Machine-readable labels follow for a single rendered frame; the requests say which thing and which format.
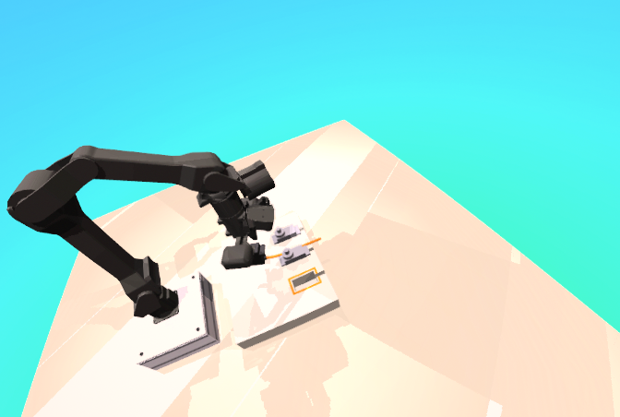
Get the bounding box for white flat rectangular deck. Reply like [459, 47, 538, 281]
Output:
[225, 211, 340, 350]

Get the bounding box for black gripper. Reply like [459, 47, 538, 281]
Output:
[217, 197, 258, 270]

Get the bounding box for grey micro servo with orange cable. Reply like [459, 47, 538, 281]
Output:
[249, 238, 321, 266]

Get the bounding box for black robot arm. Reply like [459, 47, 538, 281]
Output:
[6, 145, 275, 325]

